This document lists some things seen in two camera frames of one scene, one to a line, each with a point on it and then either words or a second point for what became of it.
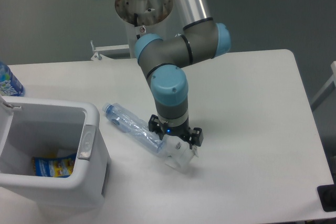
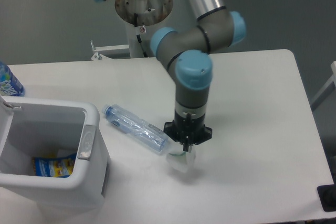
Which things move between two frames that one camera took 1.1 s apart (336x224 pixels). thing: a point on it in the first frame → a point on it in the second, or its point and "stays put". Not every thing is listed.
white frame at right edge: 326,91 stays put
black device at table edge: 327,193 stays put
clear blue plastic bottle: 134,127 stays put
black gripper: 184,131 → 188,131
